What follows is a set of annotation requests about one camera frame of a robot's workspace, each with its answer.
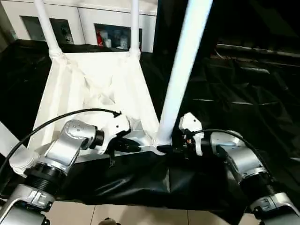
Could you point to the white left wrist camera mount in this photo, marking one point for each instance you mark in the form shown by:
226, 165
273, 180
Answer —
115, 127

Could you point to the white plastic table top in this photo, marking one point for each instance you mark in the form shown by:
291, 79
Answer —
93, 79

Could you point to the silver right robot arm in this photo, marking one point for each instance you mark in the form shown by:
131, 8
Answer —
239, 154

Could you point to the black mat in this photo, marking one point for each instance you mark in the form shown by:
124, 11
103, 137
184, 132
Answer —
234, 103

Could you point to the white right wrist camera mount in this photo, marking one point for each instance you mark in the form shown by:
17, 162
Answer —
190, 123

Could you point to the black case with yellow label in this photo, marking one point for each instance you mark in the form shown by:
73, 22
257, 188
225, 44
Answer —
248, 18

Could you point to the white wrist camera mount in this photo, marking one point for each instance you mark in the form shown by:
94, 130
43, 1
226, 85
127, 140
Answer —
115, 127
190, 123

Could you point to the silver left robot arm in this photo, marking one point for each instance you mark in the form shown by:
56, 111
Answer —
65, 145

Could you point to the white cabinet with glass doors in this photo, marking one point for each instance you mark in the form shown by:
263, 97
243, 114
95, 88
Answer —
84, 18

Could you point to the long black bar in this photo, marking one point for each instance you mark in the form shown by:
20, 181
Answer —
258, 49

